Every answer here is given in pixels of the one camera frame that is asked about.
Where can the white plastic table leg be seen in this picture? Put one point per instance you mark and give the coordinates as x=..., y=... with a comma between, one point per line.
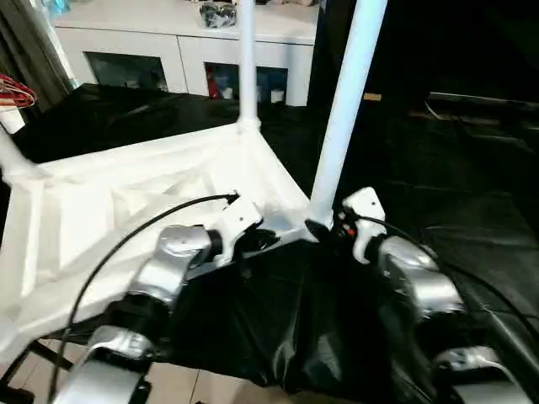
x=345, y=105
x=17, y=157
x=247, y=63

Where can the white plastic table top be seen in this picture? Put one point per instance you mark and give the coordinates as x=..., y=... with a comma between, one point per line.
x=105, y=189

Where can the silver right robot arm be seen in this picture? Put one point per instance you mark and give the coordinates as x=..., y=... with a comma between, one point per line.
x=421, y=273

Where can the small tan label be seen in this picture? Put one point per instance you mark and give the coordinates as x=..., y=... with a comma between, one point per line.
x=372, y=97

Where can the white sideboard cabinet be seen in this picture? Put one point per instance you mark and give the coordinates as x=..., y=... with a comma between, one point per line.
x=147, y=42

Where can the dark glittery ornament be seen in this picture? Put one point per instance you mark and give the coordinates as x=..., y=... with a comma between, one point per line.
x=219, y=16

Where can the red and white bundle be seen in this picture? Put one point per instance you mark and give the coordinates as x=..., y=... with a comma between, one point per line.
x=17, y=90

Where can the black folding stand frame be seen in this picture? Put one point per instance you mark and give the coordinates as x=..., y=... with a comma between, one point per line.
x=46, y=357

